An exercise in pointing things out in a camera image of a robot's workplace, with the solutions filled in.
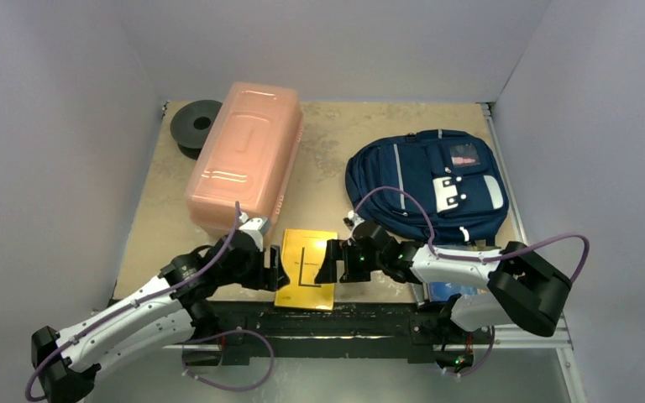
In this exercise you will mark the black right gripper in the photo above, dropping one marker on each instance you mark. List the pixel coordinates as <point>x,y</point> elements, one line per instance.
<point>341,262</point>

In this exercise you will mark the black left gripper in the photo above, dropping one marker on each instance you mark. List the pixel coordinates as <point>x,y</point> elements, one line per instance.
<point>266,278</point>

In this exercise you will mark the yellow book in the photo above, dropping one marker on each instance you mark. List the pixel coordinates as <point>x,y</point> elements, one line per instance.
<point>302,257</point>

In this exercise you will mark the navy blue student backpack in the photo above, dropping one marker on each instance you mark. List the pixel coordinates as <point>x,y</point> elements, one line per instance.
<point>409,185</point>

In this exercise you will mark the pink pen toy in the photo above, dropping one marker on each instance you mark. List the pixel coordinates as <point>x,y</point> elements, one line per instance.
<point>461,161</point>

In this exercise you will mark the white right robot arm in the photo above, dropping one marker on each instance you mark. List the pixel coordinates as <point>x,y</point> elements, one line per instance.
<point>515,284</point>

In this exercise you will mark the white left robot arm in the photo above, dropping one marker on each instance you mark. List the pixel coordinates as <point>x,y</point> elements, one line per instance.
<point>170,308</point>

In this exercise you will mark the blue Animal Farm book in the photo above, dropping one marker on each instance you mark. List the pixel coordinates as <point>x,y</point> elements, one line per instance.
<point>442,291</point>

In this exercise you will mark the pink translucent storage box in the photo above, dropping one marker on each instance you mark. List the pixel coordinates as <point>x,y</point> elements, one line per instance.
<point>247,158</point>

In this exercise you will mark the black filament spool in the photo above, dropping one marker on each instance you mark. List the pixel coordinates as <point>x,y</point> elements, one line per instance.
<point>192,124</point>

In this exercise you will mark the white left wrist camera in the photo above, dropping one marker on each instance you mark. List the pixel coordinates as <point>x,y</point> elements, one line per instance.
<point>257,228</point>

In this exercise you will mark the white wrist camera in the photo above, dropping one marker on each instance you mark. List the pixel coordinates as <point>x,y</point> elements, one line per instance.
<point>352,219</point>
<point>257,228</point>

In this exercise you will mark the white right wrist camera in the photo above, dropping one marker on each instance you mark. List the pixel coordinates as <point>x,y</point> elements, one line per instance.
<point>352,219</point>

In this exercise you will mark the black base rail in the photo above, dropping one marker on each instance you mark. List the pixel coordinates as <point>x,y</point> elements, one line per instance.
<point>328,328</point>

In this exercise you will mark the aluminium frame rail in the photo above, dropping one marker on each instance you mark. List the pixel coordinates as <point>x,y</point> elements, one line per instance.
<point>511,336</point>

